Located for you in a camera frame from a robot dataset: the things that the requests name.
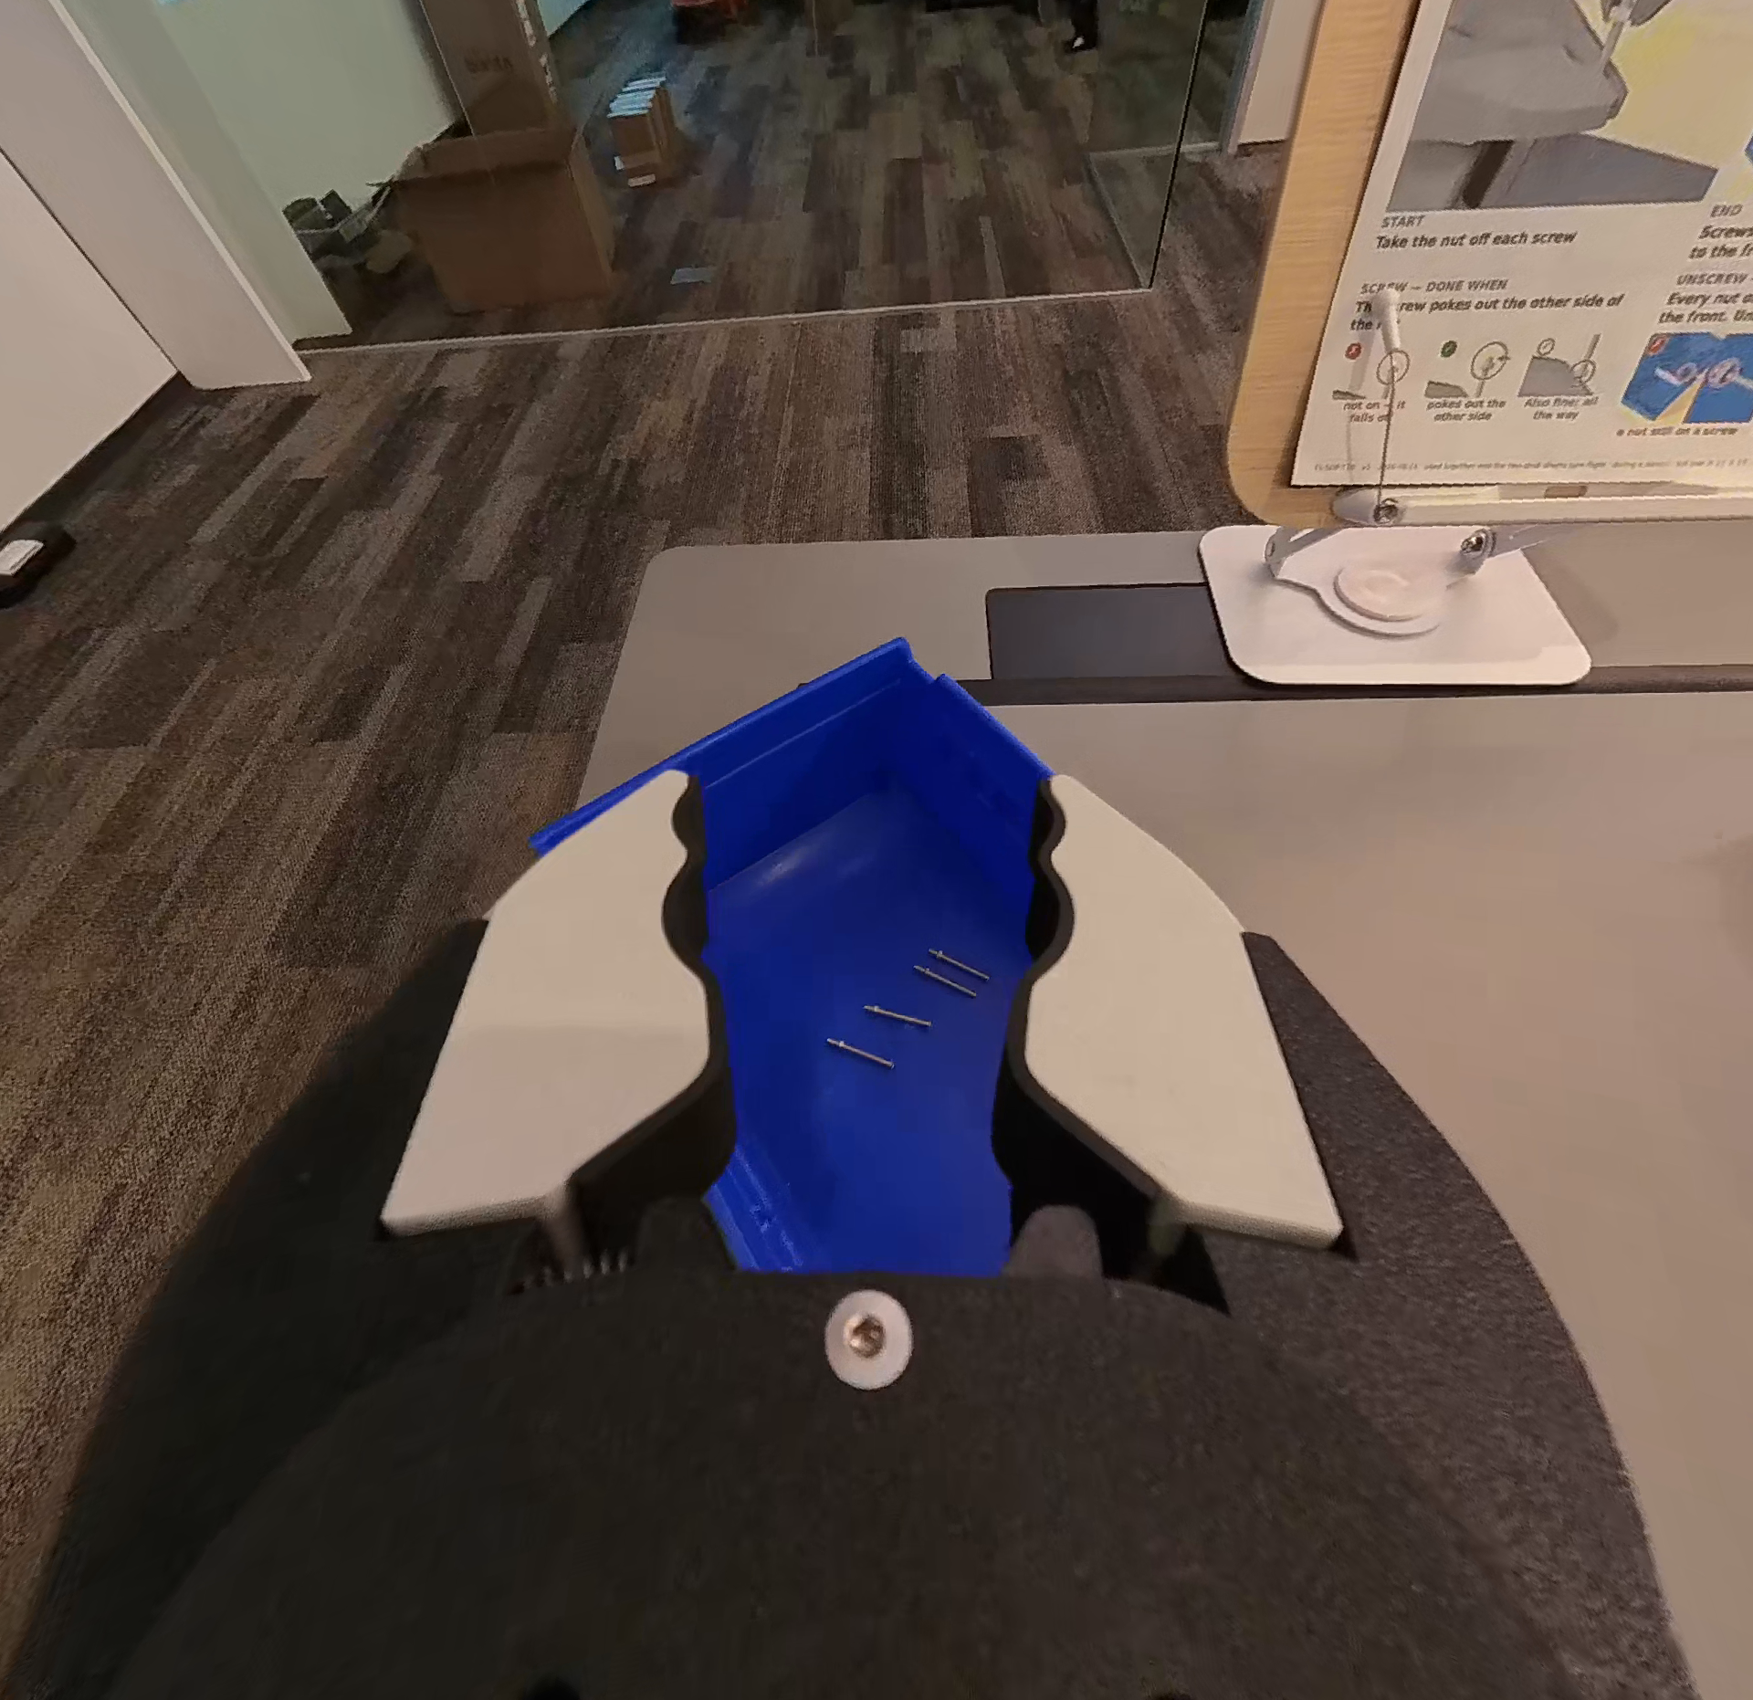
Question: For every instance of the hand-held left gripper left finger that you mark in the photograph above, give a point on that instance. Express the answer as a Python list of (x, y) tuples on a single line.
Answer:
[(562, 1042)]

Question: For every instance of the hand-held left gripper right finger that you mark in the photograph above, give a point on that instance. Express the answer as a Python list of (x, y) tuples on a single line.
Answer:
[(1163, 1042)]

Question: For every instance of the blue plastic bin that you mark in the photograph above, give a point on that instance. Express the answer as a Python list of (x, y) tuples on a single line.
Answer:
[(849, 906)]

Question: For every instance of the black rectangular desk mat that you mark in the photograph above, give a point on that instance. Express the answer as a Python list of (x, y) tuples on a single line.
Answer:
[(1095, 632)]

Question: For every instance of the small black floor box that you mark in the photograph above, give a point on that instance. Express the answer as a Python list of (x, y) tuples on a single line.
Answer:
[(34, 561)]

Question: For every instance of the wooden backing board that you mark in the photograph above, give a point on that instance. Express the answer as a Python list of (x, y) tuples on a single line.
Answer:
[(1300, 289)]

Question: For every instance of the dark patterned object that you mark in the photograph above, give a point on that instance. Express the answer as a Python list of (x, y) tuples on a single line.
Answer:
[(341, 228)]

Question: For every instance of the small open cardboard box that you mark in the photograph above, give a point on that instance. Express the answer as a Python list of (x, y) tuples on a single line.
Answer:
[(647, 141)]

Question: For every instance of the tall brown cardboard box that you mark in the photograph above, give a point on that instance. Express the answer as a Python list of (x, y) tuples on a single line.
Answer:
[(487, 44)]

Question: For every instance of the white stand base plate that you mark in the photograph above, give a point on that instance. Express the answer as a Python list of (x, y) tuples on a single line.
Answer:
[(1287, 632)]

